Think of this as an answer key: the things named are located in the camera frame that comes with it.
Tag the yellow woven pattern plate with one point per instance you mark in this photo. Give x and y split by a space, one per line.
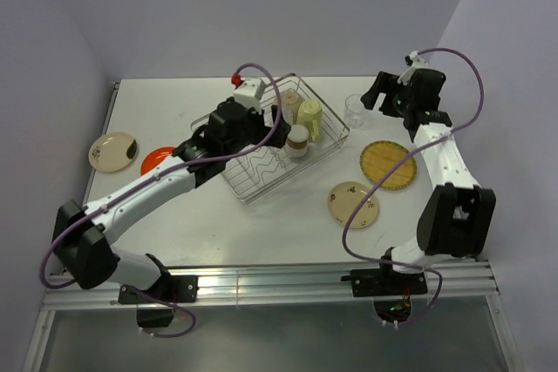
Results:
379 157

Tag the white ceramic bowl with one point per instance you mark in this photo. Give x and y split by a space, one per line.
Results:
291 101

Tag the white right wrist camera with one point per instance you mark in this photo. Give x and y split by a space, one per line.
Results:
414 62

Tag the aluminium table front rail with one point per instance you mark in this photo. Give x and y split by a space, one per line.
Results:
279 284

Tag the pale yellow mug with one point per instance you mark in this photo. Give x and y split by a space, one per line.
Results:
310 114

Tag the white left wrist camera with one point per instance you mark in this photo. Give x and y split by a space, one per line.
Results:
249 94

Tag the clear glass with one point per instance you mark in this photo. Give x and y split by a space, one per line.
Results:
355 114

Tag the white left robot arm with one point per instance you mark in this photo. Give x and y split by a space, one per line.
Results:
85 235

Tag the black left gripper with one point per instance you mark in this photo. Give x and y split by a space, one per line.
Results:
256 116

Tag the metal wire dish rack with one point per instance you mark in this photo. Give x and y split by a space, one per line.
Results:
257 173

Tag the orange plate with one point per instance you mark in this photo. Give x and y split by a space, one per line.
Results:
154 158

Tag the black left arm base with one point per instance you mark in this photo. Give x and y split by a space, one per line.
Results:
167 290

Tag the cream floral plate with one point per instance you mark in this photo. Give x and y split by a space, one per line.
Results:
113 152
343 199

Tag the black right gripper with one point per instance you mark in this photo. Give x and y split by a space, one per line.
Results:
382 84

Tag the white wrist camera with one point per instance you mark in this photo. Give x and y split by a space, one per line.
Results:
414 62
249 94

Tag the brown white ceramic cup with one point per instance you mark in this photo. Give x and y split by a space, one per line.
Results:
297 143

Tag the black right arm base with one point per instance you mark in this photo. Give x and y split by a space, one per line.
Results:
385 281

